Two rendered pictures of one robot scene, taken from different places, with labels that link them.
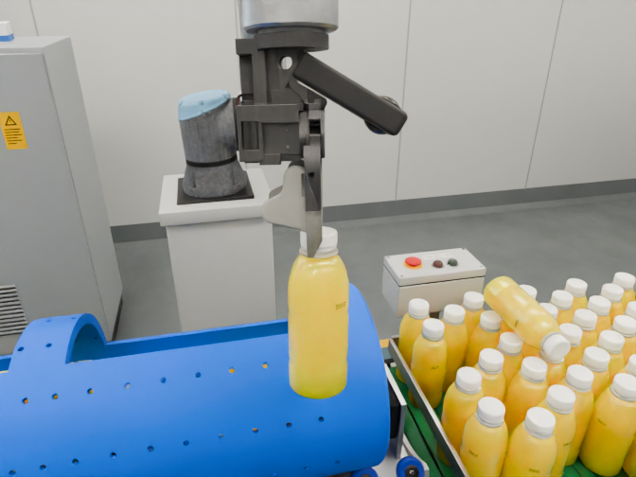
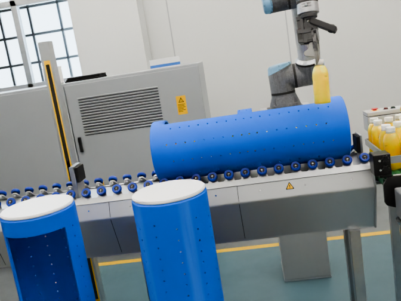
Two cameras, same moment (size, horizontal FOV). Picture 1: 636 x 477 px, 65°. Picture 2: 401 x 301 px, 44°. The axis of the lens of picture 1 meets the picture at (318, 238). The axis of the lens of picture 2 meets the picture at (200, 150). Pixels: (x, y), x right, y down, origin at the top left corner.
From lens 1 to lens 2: 168 cm
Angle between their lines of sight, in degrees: 24
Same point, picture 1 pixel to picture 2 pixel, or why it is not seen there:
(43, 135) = (195, 106)
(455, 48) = not seen: outside the picture
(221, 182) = (288, 101)
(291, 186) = (310, 46)
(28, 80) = (190, 79)
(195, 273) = not seen: hidden behind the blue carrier
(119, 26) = (221, 57)
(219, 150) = (286, 86)
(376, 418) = (344, 123)
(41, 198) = not seen: hidden behind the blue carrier
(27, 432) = (244, 125)
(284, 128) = (308, 33)
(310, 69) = (312, 20)
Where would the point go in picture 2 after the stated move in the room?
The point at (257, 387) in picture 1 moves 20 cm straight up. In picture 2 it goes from (306, 114) to (301, 68)
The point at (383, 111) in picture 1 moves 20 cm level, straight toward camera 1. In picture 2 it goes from (330, 26) to (320, 27)
